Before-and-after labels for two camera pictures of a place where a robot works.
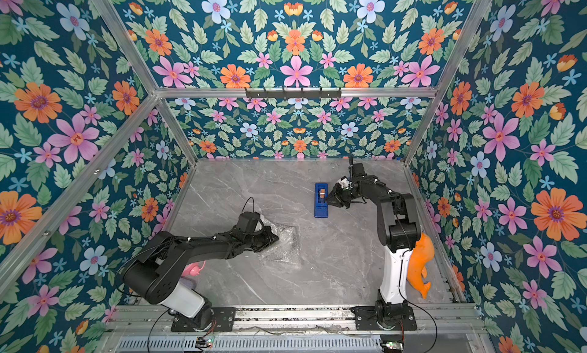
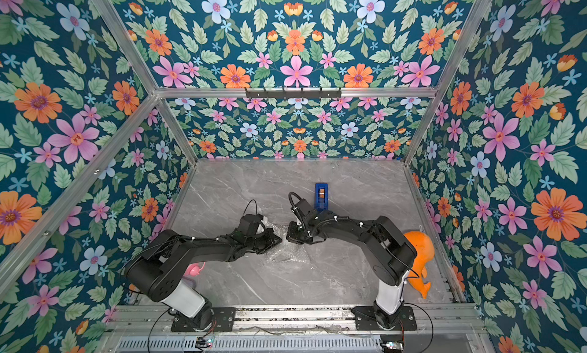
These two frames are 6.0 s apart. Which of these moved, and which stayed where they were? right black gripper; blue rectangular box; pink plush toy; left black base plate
Moved: right black gripper
Stayed: blue rectangular box; pink plush toy; left black base plate
